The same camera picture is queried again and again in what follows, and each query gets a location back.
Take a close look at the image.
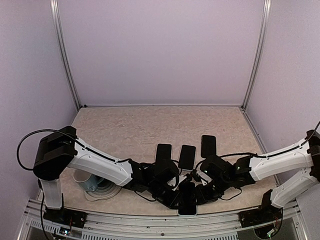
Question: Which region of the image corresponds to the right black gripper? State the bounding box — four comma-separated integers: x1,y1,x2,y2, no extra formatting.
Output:
188,175,231,205

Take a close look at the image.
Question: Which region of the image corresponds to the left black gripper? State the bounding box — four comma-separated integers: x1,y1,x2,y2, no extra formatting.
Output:
148,180,185,210

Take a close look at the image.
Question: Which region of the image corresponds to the white-edged black smartphone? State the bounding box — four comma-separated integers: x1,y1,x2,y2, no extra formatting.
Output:
200,135,217,159

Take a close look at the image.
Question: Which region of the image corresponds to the lavender phone case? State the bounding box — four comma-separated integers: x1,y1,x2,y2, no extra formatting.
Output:
176,144,198,171

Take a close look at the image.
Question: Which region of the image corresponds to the blue phone case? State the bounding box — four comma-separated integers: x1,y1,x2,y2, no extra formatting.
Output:
177,193,197,217

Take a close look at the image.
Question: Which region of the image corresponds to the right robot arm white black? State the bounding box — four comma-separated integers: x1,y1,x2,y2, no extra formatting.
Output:
195,130,320,222

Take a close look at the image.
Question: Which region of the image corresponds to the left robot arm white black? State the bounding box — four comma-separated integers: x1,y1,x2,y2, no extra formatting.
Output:
33,126,181,223

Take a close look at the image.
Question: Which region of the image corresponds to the grey collapsible silicone bowl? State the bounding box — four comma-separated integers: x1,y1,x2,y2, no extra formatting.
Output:
84,179,122,202

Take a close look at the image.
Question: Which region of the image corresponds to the light blue mug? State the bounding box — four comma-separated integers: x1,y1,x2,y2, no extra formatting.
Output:
72,169,104,192

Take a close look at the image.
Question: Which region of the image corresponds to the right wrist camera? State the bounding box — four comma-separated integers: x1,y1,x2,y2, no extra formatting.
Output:
190,169,212,186

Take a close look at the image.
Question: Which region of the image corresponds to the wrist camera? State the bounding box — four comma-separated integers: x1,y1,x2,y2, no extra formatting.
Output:
167,174,192,191
190,169,212,186

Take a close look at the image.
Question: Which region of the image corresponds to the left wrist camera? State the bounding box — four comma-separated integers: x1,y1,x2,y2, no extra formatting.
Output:
167,174,192,191

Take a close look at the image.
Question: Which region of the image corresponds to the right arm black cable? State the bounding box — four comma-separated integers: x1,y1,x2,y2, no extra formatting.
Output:
194,121,320,171

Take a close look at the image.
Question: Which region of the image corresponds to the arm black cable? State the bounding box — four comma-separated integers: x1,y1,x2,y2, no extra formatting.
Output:
194,121,320,171
16,129,76,171

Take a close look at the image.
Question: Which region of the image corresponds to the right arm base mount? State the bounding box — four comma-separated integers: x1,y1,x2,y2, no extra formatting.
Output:
238,201,283,228

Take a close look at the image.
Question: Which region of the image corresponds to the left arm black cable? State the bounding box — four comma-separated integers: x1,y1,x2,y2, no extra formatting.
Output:
16,129,76,171

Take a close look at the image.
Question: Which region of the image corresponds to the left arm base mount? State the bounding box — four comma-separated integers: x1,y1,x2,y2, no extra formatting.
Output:
43,206,87,229

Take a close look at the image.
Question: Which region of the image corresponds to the right aluminium frame post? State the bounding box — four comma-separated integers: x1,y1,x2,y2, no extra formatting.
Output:
241,0,272,112

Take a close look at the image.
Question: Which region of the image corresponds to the aluminium frame post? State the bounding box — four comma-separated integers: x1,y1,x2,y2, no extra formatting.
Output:
50,0,82,111
241,0,272,112

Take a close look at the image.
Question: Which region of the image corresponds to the left aluminium frame post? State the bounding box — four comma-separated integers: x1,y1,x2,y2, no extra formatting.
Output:
50,0,82,111

